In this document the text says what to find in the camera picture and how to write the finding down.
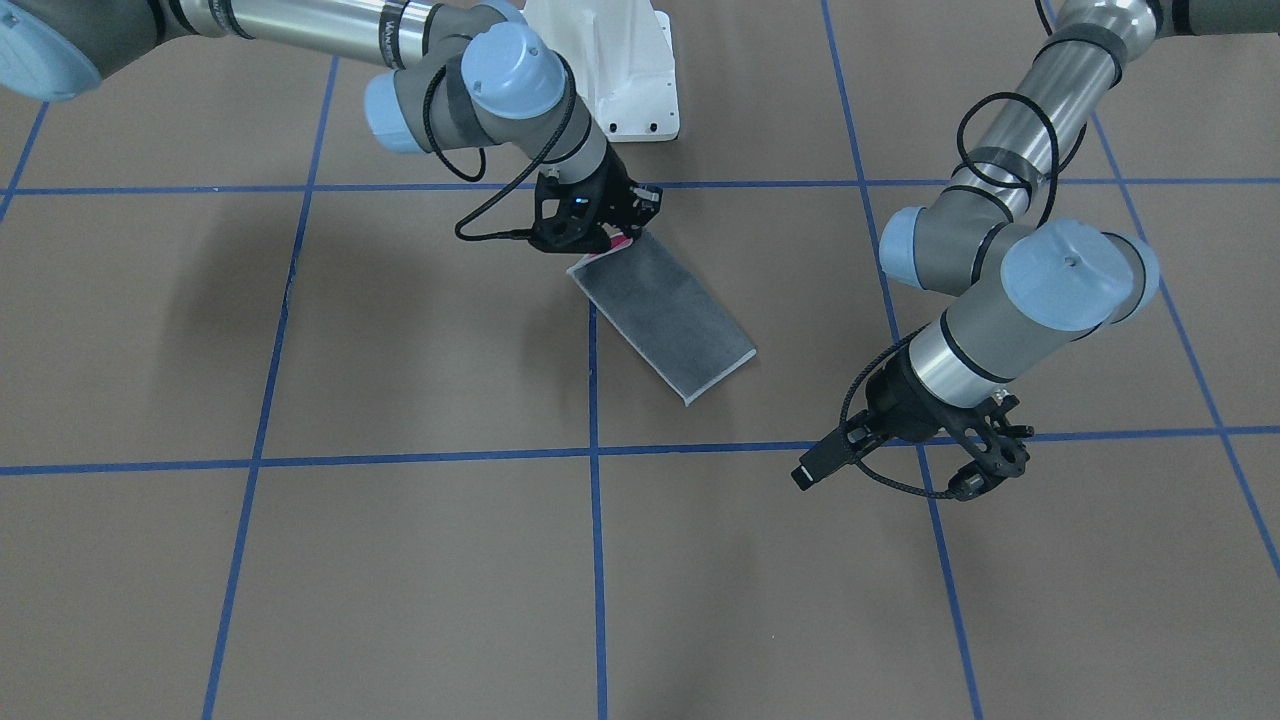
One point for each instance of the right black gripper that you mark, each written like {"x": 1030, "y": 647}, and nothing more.
{"x": 616, "y": 201}

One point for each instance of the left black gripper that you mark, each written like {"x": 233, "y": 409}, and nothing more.
{"x": 906, "y": 403}

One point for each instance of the pink and grey towel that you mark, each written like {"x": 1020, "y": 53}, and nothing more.
{"x": 666, "y": 314}

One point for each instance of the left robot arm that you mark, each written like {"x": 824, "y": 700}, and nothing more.
{"x": 1022, "y": 284}

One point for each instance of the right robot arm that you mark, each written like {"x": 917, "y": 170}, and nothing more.
{"x": 452, "y": 78}

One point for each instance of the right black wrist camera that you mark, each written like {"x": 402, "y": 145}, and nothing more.
{"x": 567, "y": 215}

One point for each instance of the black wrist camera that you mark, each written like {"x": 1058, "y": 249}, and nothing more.
{"x": 567, "y": 215}
{"x": 996, "y": 447}

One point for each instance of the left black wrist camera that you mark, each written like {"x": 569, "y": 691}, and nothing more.
{"x": 996, "y": 447}

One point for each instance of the white central pedestal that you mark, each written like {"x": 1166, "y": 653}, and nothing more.
{"x": 623, "y": 57}

